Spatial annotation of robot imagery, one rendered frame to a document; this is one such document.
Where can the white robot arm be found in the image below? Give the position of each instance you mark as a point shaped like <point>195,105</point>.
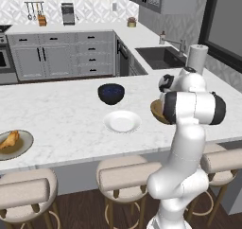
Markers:
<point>189,150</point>

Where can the dark blue bowl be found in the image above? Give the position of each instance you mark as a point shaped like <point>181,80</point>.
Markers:
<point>111,93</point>

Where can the chicken drumstick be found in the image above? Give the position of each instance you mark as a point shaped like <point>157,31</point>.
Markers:
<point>9,139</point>

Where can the white plate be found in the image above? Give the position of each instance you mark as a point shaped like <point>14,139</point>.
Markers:
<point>122,121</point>

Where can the brown wooden plate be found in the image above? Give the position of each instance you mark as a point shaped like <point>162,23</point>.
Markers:
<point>156,111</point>

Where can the grey cupboard under sink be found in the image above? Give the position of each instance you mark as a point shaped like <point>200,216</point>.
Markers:
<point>137,67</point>

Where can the black dishwasher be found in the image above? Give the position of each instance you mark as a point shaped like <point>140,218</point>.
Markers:
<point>123,57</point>

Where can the dark sink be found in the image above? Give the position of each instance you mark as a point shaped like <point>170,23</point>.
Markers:
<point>159,57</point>

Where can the beige bar stool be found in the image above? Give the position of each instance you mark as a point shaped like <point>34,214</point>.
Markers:
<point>222,162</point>
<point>126,176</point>
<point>26,191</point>

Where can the grey cupboard run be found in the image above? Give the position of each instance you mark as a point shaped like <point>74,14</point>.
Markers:
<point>63,54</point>

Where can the silver tap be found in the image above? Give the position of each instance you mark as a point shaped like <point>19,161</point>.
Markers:
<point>176,43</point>

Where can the small potted plant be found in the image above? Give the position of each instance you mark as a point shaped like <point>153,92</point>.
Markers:
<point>131,22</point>

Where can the white paper towel roll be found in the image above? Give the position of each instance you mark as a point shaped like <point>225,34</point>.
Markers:
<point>197,57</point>

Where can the grey plate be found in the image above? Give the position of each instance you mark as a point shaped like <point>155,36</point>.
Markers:
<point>23,144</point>

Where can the wooden knife block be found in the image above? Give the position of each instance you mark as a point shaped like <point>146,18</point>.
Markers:
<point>42,20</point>

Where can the silver oven with hob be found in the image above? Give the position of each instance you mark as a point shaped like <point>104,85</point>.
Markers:
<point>4,57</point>

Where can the black framed window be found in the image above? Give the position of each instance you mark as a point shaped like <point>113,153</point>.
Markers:
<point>225,18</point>

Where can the white wall socket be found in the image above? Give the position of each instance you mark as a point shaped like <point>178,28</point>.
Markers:
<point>114,6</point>

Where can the rail with hanging tools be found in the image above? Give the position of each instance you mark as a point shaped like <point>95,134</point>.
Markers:
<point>33,5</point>

